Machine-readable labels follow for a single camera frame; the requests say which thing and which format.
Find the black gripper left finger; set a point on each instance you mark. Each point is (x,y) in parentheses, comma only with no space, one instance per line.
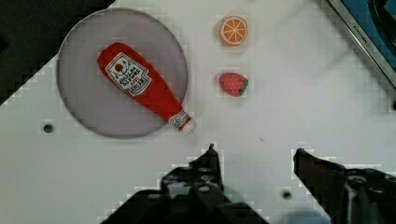
(188,195)

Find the red strawberry toy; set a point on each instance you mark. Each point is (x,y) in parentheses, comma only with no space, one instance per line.
(233,84)

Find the grey round plate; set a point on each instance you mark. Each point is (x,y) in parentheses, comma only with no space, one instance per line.
(90,71)

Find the orange slice toy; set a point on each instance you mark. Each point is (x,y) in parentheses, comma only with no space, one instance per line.
(233,31)

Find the red plush ketchup bottle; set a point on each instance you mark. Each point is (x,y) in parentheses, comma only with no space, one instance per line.
(139,80)

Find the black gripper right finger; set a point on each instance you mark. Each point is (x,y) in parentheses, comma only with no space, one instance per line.
(348,196)

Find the silver black toaster oven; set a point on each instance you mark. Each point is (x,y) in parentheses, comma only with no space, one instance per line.
(371,23)

